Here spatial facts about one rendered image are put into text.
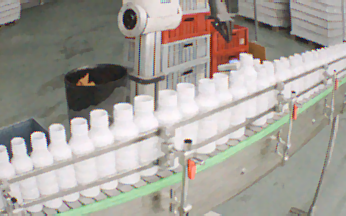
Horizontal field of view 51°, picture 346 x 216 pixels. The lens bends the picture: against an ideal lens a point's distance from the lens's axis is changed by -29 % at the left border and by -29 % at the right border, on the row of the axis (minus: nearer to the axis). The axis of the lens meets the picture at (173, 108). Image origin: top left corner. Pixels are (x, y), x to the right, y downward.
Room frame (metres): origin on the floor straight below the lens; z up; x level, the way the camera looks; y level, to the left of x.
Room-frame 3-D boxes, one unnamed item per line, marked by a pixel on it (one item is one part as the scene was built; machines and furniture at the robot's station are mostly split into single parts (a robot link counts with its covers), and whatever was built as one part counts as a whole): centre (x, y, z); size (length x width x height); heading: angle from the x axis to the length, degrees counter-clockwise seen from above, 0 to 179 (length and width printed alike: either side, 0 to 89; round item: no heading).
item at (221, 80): (1.08, -0.11, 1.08); 0.06 x 0.06 x 0.17
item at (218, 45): (4.25, -0.37, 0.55); 0.61 x 0.41 x 0.22; 138
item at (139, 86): (1.79, 0.10, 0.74); 0.11 x 0.11 x 0.40; 45
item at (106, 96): (2.73, 0.49, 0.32); 0.45 x 0.45 x 0.64
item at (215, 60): (4.25, -0.36, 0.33); 0.61 x 0.41 x 0.22; 138
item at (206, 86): (1.03, -0.07, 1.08); 0.06 x 0.06 x 0.17
